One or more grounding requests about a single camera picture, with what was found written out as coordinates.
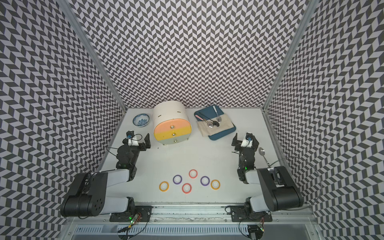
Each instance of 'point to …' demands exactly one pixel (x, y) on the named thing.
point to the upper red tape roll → (193, 173)
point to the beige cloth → (205, 130)
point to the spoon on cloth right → (215, 123)
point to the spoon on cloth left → (210, 124)
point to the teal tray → (209, 112)
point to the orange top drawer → (170, 124)
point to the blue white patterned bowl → (141, 120)
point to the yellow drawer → (172, 133)
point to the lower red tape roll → (186, 188)
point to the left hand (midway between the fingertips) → (141, 134)
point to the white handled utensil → (218, 118)
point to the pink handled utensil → (199, 117)
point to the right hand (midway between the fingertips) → (244, 136)
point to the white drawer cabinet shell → (167, 110)
